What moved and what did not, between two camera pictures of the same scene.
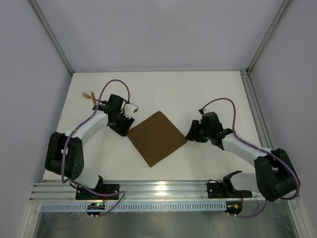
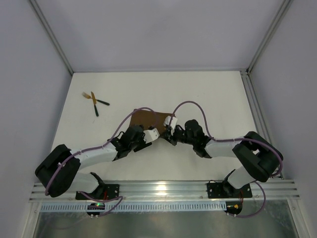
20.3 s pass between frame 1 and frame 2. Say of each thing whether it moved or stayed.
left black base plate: stayed
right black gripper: moved
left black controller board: stayed
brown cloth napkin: moved
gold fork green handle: stayed
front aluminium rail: stayed
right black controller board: stayed
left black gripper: moved
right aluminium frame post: stayed
